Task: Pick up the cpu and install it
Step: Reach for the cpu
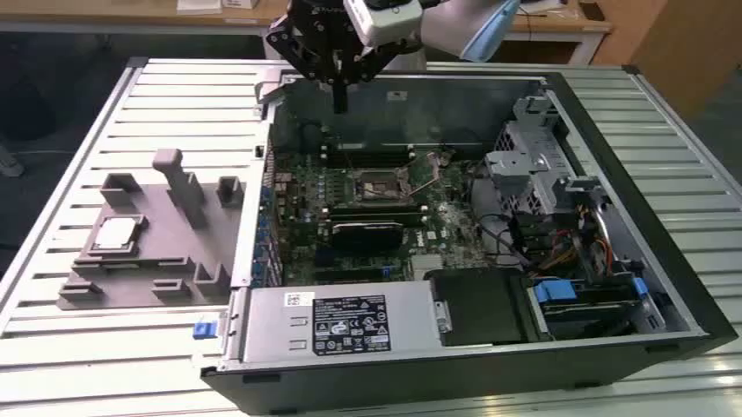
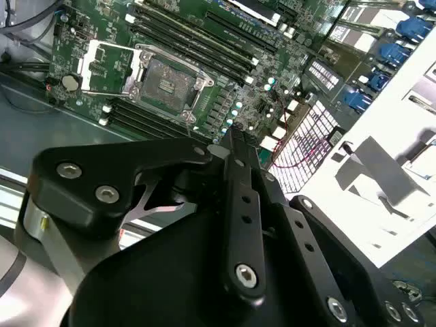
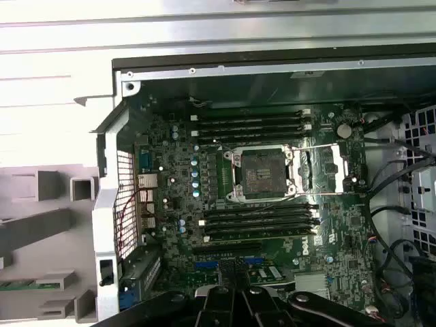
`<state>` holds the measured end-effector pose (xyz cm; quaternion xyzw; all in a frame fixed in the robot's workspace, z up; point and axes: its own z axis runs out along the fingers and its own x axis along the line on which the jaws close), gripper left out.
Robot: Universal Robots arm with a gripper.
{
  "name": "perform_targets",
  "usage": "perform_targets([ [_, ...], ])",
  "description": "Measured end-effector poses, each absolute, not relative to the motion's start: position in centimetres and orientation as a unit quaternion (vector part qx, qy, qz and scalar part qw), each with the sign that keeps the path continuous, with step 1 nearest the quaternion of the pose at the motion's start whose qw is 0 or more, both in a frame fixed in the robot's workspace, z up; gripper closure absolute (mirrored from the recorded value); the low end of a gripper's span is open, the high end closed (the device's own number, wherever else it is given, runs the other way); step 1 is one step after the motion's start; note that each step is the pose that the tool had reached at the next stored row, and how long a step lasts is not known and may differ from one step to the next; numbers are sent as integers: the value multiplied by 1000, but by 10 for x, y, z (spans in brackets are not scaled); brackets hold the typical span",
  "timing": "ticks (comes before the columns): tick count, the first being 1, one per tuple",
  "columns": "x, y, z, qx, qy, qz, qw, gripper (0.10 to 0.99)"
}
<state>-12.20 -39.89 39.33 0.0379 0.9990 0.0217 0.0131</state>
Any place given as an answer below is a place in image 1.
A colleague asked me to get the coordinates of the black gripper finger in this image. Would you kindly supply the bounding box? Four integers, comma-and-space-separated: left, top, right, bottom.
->
264, 15, 344, 115
340, 37, 409, 115

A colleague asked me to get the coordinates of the silver CPU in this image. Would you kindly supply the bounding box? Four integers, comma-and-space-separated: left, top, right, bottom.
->
94, 215, 145, 252

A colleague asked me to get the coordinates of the CPU socket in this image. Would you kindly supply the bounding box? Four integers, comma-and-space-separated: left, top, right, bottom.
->
345, 168, 417, 206

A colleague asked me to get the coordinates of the white paper box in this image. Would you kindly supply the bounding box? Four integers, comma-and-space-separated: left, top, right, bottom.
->
174, 0, 222, 17

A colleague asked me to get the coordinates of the wooden desk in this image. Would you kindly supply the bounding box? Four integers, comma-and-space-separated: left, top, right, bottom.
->
0, 0, 615, 66

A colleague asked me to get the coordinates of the silver metal drive cage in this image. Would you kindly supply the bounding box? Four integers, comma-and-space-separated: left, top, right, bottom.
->
483, 96, 584, 218

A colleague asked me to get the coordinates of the graphics card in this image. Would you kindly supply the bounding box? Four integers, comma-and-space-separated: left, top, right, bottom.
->
328, 219, 407, 256

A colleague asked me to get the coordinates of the black phone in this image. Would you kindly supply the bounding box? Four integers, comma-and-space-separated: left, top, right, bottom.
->
577, 1, 608, 22

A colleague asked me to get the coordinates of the green motherboard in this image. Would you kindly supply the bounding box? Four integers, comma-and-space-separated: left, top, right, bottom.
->
260, 145, 500, 287

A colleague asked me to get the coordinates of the grey parts rack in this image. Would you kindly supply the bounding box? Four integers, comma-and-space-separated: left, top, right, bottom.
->
54, 147, 252, 312

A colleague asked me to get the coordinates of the silver chipset heatsink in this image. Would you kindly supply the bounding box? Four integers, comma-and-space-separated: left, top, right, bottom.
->
408, 254, 445, 280

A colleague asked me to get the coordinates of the black expansion slot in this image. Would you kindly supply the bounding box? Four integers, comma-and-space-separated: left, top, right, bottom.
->
313, 268, 384, 282

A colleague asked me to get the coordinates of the wooden cabinet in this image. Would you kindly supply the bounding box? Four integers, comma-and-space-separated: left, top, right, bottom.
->
589, 0, 742, 121

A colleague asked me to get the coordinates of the white chair leg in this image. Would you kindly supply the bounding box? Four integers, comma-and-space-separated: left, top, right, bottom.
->
0, 142, 26, 178

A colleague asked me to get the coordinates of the black disk bay box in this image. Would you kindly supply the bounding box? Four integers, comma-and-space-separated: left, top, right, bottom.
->
424, 267, 537, 348

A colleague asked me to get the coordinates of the silver power supply unit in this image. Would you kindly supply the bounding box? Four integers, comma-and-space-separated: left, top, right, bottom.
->
222, 281, 455, 365

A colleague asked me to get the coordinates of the hard disk in blue carrier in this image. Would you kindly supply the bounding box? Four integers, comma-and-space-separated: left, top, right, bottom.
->
529, 280, 639, 342

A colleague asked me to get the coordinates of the black PC case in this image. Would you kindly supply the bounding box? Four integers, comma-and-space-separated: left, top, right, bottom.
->
198, 64, 742, 417

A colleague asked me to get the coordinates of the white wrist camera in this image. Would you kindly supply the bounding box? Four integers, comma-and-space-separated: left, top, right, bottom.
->
340, 0, 425, 48

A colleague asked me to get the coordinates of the grey plastic bracket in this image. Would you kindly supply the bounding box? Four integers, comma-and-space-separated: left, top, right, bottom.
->
552, 175, 609, 205

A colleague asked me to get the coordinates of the black cable connector block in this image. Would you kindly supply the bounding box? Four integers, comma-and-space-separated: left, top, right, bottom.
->
508, 213, 552, 262

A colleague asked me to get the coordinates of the thick black cable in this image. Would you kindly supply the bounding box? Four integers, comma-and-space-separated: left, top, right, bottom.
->
467, 159, 532, 268

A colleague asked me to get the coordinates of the yellow wire bundle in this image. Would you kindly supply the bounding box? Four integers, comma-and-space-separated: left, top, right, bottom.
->
535, 247, 584, 275

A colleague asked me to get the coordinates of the orange wire bundle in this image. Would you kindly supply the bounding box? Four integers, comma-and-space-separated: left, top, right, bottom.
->
596, 225, 616, 277

